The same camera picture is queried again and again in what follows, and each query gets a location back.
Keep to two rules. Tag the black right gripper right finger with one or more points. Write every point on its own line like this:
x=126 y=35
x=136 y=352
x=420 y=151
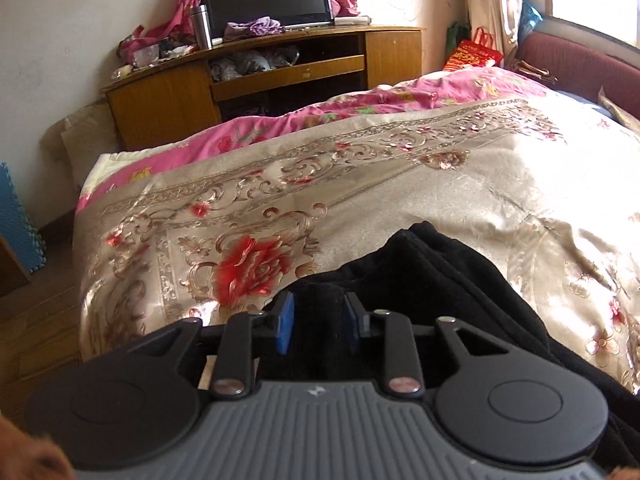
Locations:
x=491 y=400

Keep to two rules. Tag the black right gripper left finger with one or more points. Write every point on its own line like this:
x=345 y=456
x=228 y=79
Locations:
x=138 y=401

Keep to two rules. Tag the black pants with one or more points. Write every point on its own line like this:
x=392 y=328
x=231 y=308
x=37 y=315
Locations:
x=424 y=274

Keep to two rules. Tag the right hand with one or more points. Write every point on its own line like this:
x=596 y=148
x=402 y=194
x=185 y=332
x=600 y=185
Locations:
x=23 y=457

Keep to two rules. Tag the blue foam mat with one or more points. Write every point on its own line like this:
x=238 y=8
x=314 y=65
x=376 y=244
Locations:
x=17 y=229

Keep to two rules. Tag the floral satin bedspread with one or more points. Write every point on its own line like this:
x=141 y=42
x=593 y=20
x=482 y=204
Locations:
x=544 y=186

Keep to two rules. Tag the wooden tv cabinet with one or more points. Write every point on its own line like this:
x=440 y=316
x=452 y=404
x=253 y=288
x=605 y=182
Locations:
x=178 y=98

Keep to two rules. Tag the beige pillow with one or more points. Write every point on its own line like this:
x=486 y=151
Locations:
x=622 y=117

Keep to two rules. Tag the maroon sofa backrest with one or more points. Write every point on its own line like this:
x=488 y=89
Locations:
x=583 y=71

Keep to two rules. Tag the red gift bag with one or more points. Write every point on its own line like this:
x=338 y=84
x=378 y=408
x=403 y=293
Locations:
x=476 y=52

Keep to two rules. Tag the pink cloth behind monitor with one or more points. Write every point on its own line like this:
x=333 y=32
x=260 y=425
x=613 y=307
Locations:
x=180 y=25

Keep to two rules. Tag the blue plastic bag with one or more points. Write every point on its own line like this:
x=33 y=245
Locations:
x=529 y=20

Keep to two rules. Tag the steel thermos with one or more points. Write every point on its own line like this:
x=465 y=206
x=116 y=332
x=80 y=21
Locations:
x=200 y=25

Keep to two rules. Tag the purple cloth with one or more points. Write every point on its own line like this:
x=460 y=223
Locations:
x=259 y=27

